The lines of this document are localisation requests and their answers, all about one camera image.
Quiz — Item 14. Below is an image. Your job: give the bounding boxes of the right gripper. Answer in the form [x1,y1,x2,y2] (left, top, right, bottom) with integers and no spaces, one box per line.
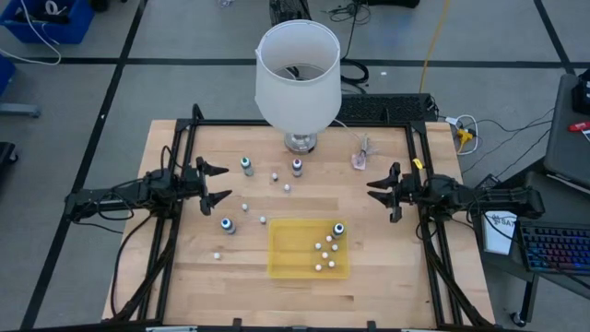
[366,161,424,223]

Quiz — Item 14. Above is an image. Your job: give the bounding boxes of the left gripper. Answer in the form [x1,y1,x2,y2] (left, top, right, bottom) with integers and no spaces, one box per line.
[182,156,233,217]

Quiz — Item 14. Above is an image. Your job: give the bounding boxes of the crumpled clear plastic wrapper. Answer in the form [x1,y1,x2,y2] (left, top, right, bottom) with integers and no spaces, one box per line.
[350,133,382,172]

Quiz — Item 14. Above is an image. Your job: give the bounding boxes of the black mesh panel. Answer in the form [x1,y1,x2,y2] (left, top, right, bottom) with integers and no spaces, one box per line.
[335,92,438,125]

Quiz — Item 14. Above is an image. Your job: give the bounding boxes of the yellow translucent plastic bin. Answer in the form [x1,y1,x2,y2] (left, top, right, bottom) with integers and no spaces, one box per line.
[266,218,350,280]

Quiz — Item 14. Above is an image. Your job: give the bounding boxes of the white shade table lamp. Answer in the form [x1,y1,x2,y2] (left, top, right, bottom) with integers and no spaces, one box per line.
[254,18,343,155]

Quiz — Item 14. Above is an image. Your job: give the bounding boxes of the white paper sheet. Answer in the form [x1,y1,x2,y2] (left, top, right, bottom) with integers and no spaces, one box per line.
[481,210,518,256]

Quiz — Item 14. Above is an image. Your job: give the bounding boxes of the black rolling cart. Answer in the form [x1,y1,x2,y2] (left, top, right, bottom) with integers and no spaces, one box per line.
[474,156,590,328]

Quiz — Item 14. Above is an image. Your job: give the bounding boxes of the backlit black keyboard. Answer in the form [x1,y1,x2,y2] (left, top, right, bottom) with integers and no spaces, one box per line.
[514,219,590,277]

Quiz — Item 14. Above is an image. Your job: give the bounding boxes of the dark grey side table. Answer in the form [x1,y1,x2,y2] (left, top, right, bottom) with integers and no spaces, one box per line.
[542,73,590,190]

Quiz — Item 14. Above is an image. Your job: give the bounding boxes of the grey metal bar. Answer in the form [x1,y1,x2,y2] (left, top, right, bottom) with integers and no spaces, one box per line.
[0,101,41,119]

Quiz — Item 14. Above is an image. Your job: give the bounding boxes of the black caster base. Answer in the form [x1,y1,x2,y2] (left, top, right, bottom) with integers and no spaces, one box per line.
[0,141,19,168]

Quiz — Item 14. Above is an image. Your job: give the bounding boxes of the blue plastic storage bin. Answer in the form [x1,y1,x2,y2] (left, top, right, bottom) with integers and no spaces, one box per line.
[0,54,18,97]
[0,0,96,46]

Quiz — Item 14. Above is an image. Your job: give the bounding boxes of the black desktop device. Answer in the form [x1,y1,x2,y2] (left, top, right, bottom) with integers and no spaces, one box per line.
[571,67,590,116]

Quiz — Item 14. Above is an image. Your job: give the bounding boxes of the black metal table frame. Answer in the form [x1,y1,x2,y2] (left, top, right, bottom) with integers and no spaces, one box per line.
[101,103,497,331]

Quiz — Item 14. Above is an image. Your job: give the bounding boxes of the white cable loop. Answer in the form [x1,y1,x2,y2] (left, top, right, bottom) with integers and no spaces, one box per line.
[444,113,480,157]

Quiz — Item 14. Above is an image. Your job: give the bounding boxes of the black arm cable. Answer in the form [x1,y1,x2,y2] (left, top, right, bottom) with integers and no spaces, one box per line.
[109,211,156,319]

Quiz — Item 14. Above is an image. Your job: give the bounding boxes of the black cable coil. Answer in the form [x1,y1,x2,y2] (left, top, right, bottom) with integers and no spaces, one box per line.
[339,57,371,96]

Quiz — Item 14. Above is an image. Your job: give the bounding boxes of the yellow power cable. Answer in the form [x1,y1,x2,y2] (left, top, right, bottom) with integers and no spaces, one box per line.
[418,0,452,93]

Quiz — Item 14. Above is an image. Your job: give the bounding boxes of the black wire basket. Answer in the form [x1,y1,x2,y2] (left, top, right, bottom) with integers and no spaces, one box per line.
[269,0,313,27]

